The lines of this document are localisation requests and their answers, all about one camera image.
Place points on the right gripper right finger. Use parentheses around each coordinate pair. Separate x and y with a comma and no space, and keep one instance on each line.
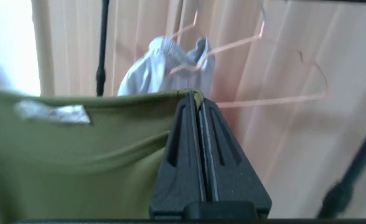
(239,183)

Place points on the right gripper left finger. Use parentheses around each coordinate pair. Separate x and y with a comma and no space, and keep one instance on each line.
(183,180)

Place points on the pink clothes hanger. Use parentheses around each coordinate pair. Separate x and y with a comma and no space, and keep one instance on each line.
(186,29)
(264,101)

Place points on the green garment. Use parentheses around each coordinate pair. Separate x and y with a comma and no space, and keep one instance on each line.
(77,149)

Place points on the pale grey shorts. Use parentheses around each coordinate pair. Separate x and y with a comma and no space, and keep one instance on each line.
(145,74)

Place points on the black clothes rack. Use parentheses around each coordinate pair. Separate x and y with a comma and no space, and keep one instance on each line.
(102,46)

